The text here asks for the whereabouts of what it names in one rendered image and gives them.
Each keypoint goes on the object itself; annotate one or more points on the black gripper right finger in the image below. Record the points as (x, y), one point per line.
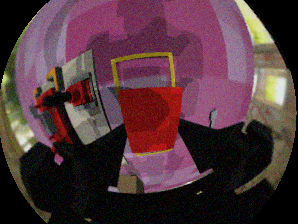
(205, 144)

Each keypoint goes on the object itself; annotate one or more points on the yellow rectangular outline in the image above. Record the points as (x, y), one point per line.
(135, 56)

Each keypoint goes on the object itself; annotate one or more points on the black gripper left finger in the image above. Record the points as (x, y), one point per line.
(102, 157)

